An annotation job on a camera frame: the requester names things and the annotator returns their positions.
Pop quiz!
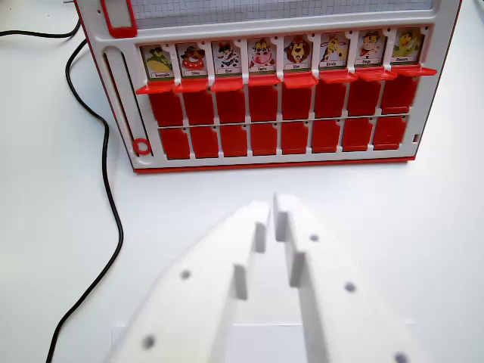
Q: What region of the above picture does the red and white game board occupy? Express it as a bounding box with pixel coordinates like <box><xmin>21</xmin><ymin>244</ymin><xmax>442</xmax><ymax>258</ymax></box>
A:
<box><xmin>73</xmin><ymin>0</ymin><xmax>464</xmax><ymax>174</ymax></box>

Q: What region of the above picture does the black cable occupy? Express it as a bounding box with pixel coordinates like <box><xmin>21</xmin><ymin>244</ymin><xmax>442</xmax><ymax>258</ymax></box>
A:
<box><xmin>45</xmin><ymin>37</ymin><xmax>125</xmax><ymax>363</ymax></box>
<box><xmin>0</xmin><ymin>17</ymin><xmax>82</xmax><ymax>39</ymax></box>

